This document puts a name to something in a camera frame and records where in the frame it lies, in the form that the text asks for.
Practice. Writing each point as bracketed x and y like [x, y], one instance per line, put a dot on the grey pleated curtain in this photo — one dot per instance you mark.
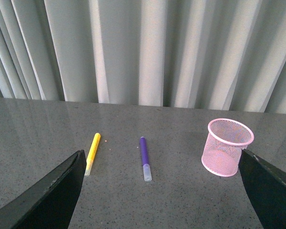
[210, 54]

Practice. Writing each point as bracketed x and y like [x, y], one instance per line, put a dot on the yellow highlighter pen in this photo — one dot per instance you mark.
[92, 153]

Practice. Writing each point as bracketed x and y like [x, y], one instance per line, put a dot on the pink mesh pen cup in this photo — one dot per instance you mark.
[223, 148]

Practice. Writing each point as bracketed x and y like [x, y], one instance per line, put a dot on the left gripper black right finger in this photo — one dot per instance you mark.
[265, 186]

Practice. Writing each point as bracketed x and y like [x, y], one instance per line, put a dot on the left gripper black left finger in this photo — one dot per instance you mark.
[49, 203]

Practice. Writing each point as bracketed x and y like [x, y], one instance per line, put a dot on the purple highlighter pen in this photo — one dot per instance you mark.
[145, 160]

